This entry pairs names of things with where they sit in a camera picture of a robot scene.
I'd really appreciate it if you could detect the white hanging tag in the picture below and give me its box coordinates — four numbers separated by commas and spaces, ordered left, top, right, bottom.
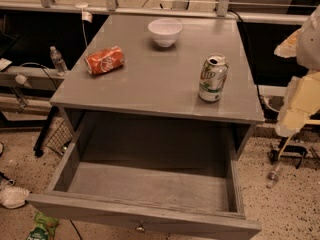
82, 11, 93, 22

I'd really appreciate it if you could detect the white face mask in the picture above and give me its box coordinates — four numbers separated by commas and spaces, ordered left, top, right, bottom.
0, 183, 30, 209

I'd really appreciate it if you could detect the crushed orange soda can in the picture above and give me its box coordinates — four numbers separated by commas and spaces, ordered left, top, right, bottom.
85, 46, 125, 75

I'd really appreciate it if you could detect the open grey top drawer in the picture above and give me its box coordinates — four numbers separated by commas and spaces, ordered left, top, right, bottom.
28, 112, 261, 240

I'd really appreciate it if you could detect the green snack bag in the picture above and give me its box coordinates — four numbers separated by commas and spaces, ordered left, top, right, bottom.
26, 212, 59, 240

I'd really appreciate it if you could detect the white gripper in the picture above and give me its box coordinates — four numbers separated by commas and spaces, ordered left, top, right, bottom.
274, 5, 320, 137

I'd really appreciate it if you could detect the plastic bottle on floor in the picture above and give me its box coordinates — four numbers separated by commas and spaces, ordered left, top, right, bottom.
266, 162, 282, 189

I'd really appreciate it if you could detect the black cable behind cabinet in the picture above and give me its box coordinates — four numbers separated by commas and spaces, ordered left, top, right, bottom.
228, 9, 268, 110

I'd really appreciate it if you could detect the grey wooden cabinet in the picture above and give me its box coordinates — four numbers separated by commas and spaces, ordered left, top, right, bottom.
49, 14, 266, 162

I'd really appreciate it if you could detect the green white 7up can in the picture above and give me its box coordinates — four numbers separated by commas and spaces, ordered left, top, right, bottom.
199, 54, 229, 102

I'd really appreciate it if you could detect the metal drawer knob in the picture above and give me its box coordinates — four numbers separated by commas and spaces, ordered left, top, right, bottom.
135, 222, 145, 233

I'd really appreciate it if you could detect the grey side bench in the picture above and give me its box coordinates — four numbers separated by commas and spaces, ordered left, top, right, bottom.
0, 66, 65, 91

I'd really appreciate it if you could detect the wire mesh basket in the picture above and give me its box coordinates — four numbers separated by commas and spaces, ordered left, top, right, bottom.
46, 121, 72, 156

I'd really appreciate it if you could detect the yellow black cart frame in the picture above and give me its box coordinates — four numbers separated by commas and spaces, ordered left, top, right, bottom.
268, 137, 320, 169

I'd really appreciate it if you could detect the white bowl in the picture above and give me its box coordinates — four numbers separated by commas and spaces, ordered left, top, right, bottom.
148, 18, 183, 47

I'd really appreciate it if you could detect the clear plastic water bottle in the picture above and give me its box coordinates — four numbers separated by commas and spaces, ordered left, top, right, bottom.
50, 46, 68, 76

